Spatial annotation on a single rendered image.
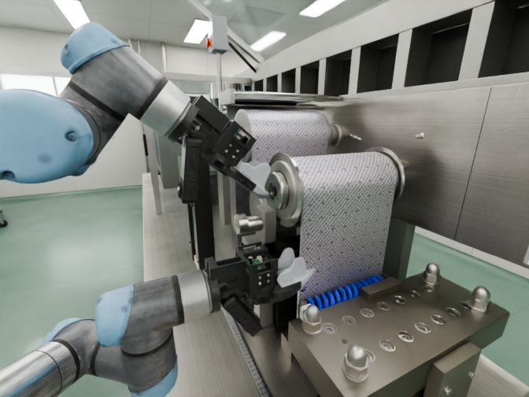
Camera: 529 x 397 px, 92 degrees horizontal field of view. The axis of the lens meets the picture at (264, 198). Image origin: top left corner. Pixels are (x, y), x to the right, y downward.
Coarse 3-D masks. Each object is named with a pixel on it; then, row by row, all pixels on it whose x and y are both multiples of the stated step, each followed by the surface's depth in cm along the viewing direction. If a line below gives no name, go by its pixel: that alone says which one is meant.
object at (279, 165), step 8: (272, 168) 51; (280, 168) 48; (288, 168) 46; (288, 176) 46; (288, 184) 46; (296, 192) 45; (296, 200) 45; (288, 208) 47; (280, 216) 51; (288, 216) 48
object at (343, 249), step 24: (336, 216) 50; (360, 216) 52; (384, 216) 56; (312, 240) 49; (336, 240) 51; (360, 240) 55; (384, 240) 58; (312, 264) 50; (336, 264) 53; (360, 264) 57; (312, 288) 52; (336, 288) 55
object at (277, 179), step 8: (272, 176) 48; (280, 176) 47; (264, 184) 52; (272, 184) 50; (280, 184) 46; (272, 192) 49; (280, 192) 46; (288, 192) 47; (272, 200) 50; (280, 200) 47; (288, 200) 47; (272, 208) 50; (280, 208) 48
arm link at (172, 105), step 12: (168, 84) 36; (168, 96) 36; (180, 96) 37; (156, 108) 35; (168, 108) 36; (180, 108) 37; (144, 120) 37; (156, 120) 36; (168, 120) 37; (180, 120) 38; (168, 132) 39
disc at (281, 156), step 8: (280, 152) 49; (272, 160) 52; (280, 160) 49; (288, 160) 46; (296, 168) 44; (296, 176) 44; (296, 184) 45; (296, 208) 46; (296, 216) 46; (288, 224) 49
